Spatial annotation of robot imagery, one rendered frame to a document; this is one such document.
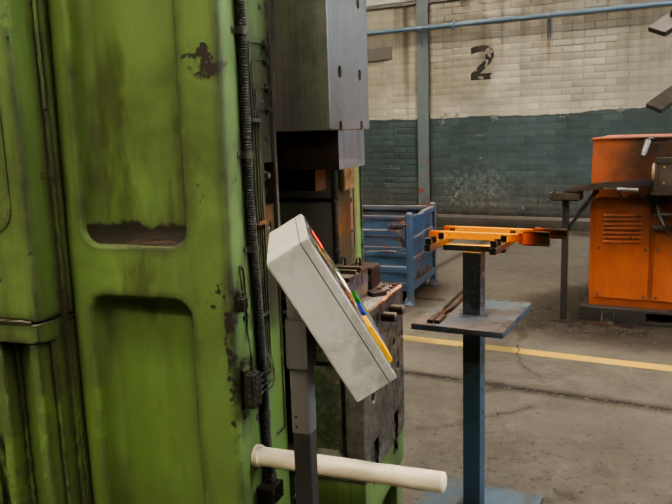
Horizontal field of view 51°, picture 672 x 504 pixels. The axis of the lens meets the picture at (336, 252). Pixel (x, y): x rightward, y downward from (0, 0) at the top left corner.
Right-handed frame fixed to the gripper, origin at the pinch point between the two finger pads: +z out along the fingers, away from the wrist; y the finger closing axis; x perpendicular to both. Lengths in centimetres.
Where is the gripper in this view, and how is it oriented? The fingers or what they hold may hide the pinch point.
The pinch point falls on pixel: (659, 68)
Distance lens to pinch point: 122.3
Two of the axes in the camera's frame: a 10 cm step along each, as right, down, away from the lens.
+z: -8.1, 5.4, -2.3
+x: 5.3, 4.8, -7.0
